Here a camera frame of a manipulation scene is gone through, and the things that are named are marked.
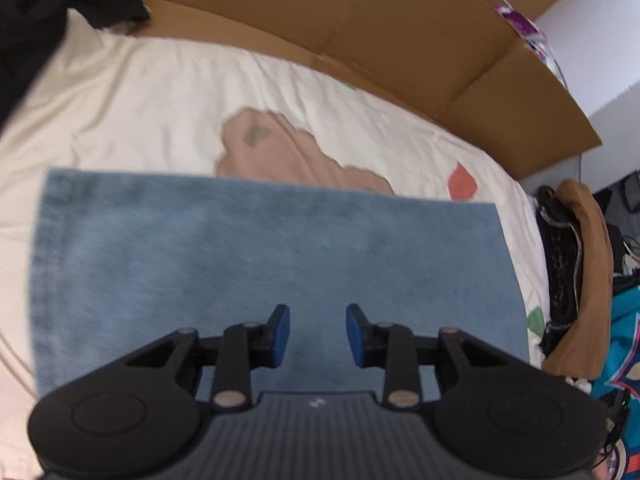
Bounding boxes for cream bear print bedsheet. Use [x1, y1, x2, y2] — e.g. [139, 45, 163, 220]
[1, 12, 549, 479]

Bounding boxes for purple white refill pouch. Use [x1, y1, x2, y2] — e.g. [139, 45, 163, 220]
[494, 6, 554, 67]

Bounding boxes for black strap under cushion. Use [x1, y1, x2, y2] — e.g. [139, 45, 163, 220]
[534, 184, 584, 361]

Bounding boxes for brown cardboard sheet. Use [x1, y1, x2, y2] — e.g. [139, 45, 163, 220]
[145, 0, 601, 179]

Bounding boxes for black garment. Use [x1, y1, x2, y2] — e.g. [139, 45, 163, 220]
[1, 0, 150, 124]

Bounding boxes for blue patterned blanket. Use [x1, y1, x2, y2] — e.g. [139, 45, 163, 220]
[591, 287, 639, 479]

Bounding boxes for blue denim pants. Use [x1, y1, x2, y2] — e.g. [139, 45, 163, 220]
[29, 169, 528, 394]

